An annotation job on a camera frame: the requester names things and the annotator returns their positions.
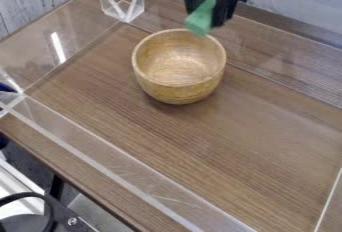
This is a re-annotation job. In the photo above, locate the green rectangular block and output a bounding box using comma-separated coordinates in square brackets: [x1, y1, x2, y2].
[185, 0, 217, 36]

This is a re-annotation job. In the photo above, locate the brown wooden bowl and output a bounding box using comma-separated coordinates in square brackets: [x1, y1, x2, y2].
[131, 29, 228, 105]

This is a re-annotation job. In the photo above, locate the clear acrylic front barrier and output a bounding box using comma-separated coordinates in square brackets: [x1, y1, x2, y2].
[0, 68, 257, 232]

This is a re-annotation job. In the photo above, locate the black table leg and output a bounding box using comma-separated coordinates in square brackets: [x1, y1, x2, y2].
[50, 175, 66, 200]

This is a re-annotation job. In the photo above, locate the clear acrylic corner bracket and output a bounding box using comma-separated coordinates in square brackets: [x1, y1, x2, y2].
[101, 0, 145, 23]

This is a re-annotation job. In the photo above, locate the black cable loop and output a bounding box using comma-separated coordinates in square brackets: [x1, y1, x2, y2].
[0, 191, 58, 232]

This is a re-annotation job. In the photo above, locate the grey metal base plate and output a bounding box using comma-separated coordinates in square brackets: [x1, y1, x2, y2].
[50, 199, 99, 232]

